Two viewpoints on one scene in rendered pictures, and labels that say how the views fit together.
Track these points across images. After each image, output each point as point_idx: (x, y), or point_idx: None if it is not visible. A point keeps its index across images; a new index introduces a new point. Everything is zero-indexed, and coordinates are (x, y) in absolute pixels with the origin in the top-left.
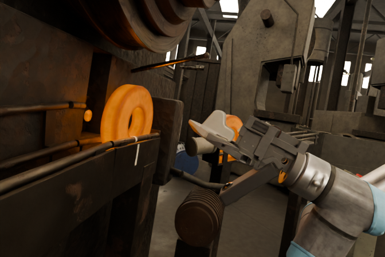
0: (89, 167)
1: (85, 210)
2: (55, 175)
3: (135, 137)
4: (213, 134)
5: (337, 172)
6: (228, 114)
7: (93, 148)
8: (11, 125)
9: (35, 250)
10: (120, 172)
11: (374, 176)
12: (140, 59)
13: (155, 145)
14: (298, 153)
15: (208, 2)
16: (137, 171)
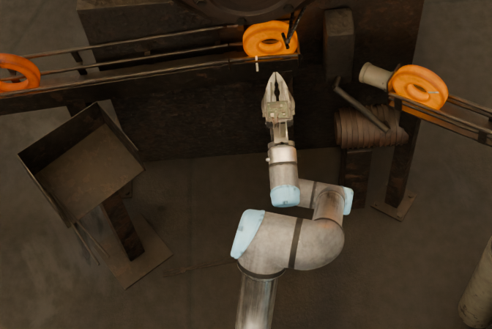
0: (208, 69)
1: (212, 81)
2: (189, 70)
3: (256, 58)
4: (265, 93)
5: (274, 165)
6: (422, 69)
7: (213, 62)
8: (197, 33)
9: (187, 86)
10: (238, 72)
11: (321, 202)
12: None
13: (288, 63)
14: (273, 141)
15: (270, 18)
16: (263, 73)
